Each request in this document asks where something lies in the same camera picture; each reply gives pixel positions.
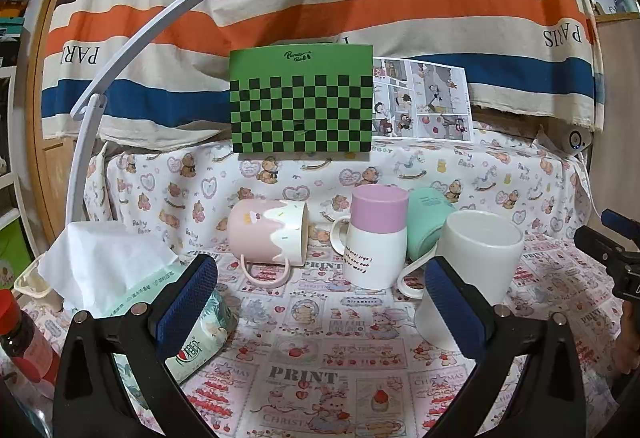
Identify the tissue pack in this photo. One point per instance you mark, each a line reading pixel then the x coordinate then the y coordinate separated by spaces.
pixel 100 263

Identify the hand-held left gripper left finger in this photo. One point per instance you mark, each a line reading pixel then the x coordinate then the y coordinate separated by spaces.
pixel 182 313

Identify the red-capped bottle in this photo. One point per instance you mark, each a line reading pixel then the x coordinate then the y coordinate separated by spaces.
pixel 25 343

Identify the wooden frame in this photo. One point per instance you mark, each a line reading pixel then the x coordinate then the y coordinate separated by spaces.
pixel 42 128

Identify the pink cup with white drip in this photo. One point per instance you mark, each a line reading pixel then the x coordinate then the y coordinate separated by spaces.
pixel 260 233

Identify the bear print cloth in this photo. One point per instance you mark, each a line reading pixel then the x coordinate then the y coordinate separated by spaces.
pixel 400 168

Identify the green checkered board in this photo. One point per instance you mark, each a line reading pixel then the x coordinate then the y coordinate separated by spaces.
pixel 300 98

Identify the plain white cup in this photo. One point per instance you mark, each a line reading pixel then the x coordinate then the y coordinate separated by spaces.
pixel 482 258

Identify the small cream container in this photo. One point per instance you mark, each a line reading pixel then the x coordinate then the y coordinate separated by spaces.
pixel 30 288

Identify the pink picture print cloth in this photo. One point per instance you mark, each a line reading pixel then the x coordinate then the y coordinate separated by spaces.
pixel 320 343

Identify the comic strip sheet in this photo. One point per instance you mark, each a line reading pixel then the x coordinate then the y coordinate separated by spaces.
pixel 430 93

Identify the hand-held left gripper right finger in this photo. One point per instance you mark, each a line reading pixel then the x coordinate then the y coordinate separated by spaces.
pixel 457 313

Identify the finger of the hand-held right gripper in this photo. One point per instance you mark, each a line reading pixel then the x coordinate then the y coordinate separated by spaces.
pixel 597 243
pixel 617 220

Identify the person's right hand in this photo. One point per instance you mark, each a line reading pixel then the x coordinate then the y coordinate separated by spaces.
pixel 629 338

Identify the white round device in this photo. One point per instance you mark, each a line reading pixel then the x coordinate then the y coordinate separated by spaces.
pixel 575 138

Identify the mint green cup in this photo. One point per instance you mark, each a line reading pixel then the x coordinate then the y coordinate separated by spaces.
pixel 425 228

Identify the white cup with pink band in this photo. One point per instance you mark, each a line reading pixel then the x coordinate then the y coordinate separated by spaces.
pixel 375 258

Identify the clear plastic container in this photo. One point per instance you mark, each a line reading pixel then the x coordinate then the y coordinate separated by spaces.
pixel 22 403

